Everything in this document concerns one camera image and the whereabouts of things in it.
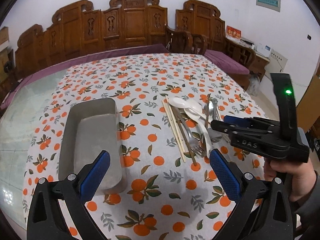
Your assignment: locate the metal fork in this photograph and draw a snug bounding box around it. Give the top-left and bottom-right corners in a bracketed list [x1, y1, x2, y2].
[174, 107, 204, 157]

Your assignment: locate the carved wooden bench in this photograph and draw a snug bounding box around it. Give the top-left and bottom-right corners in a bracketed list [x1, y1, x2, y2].
[15, 0, 169, 77]

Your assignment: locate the wall electrical panel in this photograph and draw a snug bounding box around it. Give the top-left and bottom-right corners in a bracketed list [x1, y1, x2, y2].
[256, 0, 281, 12]

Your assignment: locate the metal spoon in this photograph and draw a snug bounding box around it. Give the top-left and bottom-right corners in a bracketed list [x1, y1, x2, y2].
[210, 99, 222, 143]
[204, 100, 214, 128]

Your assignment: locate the grey metal tray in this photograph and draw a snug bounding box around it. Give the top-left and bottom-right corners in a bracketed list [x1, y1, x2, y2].
[58, 98, 127, 195]

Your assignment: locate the red sign card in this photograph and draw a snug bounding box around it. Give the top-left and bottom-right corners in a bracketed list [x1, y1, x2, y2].
[226, 25, 242, 40]

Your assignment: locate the light bamboo chopstick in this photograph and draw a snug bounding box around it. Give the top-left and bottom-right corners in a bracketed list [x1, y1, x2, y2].
[165, 96, 185, 159]
[162, 100, 185, 163]

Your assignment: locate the orange print tablecloth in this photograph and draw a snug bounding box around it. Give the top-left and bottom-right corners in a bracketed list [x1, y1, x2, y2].
[23, 54, 265, 239]

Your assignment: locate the carved wooden armchair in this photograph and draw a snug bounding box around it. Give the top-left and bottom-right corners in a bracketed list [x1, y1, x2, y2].
[167, 0, 226, 55]

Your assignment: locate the right hand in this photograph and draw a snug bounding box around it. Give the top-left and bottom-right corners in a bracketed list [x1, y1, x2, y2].
[263, 158, 317, 205]

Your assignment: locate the small white plastic spoon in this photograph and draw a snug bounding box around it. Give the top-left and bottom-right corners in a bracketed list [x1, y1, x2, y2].
[169, 97, 206, 121]

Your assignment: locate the dark brown chopstick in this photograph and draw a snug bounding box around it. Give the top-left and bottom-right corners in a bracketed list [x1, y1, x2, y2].
[172, 107, 197, 166]

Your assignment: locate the purple bench cushion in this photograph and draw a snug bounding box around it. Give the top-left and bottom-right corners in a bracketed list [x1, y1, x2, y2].
[1, 44, 169, 110]

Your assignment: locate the large white plastic spoon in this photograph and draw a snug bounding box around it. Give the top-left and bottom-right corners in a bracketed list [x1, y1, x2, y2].
[184, 108, 212, 158]

